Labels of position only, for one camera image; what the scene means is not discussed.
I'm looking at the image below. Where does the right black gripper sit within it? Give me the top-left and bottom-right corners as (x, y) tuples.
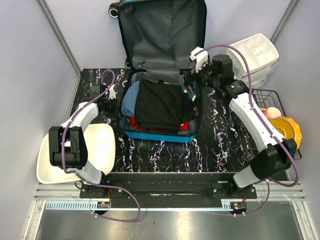
(182, 58), (220, 95)

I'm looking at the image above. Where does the blue garment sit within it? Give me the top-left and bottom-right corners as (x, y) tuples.
(121, 81), (140, 117)

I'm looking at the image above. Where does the black garment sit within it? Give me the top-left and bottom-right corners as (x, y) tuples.
(134, 79), (195, 128)

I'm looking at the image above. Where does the blue fish print suitcase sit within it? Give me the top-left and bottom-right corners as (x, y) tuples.
(107, 0), (208, 144)

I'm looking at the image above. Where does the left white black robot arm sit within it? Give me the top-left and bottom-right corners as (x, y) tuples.
(45, 84), (118, 198)

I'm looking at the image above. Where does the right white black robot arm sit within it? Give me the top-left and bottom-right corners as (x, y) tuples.
(183, 48), (297, 199)

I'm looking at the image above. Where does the teal white striped towel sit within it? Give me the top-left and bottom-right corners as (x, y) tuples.
(181, 86), (197, 102)

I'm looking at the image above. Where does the white plastic basin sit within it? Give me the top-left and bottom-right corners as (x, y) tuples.
(36, 123), (116, 184)

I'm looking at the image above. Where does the red garment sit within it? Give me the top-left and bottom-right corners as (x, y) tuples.
(129, 117), (190, 134)

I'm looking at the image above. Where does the white plastic drawer organizer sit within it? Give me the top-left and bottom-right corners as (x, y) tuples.
(225, 33), (279, 89)

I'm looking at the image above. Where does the pink cup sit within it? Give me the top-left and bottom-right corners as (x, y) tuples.
(260, 107), (282, 120)

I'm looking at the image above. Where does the yellow scalloped plate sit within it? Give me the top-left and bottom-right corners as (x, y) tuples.
(269, 116), (302, 149)

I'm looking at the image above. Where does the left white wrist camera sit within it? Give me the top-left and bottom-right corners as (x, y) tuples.
(105, 84), (117, 100)

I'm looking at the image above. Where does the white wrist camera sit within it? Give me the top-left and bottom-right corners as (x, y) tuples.
(189, 46), (209, 73)
(105, 84), (117, 100)

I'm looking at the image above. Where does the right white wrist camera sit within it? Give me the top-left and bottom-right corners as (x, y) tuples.
(189, 46), (209, 73)

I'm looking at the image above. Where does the black wire dish rack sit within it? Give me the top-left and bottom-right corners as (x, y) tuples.
(232, 88), (287, 163)

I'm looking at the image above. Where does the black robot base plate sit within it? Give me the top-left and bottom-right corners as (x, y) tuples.
(79, 171), (288, 200)

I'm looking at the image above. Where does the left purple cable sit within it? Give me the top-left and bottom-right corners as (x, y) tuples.
(61, 69), (141, 222)

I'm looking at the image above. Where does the aluminium slotted rail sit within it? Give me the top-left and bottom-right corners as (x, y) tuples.
(34, 182), (305, 212)

